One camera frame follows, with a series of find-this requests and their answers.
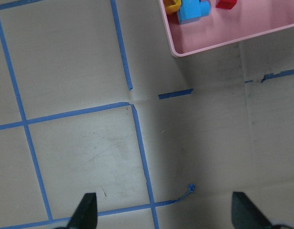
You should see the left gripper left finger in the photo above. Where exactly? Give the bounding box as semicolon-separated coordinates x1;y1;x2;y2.
66;193;97;229

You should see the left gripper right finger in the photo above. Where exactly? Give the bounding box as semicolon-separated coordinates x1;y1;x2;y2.
231;192;283;229

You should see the red toy block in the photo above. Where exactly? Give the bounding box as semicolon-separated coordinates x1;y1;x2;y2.
215;0;237;10

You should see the blue toy block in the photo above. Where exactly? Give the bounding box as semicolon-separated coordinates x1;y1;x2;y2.
177;0;211;24

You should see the yellow toy block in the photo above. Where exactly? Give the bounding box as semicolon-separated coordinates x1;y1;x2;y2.
163;0;181;15

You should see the pink plastic box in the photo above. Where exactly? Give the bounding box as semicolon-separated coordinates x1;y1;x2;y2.
159;0;294;57

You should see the brown paper table mat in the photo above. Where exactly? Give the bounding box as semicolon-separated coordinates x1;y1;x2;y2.
0;0;294;229

